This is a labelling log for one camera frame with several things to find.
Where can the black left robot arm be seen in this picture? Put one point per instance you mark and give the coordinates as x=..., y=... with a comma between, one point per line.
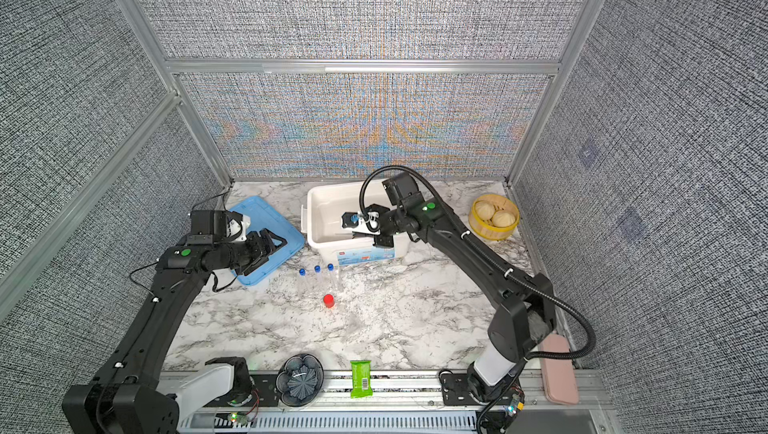
x=122, y=396

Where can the pink pouch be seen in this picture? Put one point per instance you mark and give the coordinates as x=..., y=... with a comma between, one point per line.
x=559, y=379

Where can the bamboo steamer basket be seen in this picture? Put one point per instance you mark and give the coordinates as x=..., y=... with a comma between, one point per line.
x=486, y=230

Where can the white plastic storage bin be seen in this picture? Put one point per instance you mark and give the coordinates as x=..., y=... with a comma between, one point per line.
x=321, y=221

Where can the right steamed bun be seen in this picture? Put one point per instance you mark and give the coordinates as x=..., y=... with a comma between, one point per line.
x=503, y=219

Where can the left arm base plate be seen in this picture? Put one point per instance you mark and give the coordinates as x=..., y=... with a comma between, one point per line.
x=260, y=390

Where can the steamed bun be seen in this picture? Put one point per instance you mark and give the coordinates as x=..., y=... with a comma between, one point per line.
x=503, y=219
x=484, y=210

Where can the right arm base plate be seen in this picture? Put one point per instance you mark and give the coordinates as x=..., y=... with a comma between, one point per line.
x=456, y=390

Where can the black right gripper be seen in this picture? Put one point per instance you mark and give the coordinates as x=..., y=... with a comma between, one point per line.
x=381, y=240

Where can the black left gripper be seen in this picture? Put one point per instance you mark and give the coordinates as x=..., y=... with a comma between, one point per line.
x=270, y=247

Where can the clear test tube rack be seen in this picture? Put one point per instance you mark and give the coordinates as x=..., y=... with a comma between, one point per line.
x=312, y=290

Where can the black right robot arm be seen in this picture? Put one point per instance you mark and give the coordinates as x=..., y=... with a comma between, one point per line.
x=522, y=317

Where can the blue capped test tube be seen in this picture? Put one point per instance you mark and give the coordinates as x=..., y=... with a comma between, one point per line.
x=303, y=282
x=319, y=280
x=331, y=272

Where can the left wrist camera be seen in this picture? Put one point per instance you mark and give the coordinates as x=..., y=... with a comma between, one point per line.
x=215, y=226

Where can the left steamed bun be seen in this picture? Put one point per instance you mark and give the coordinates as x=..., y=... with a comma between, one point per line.
x=484, y=210

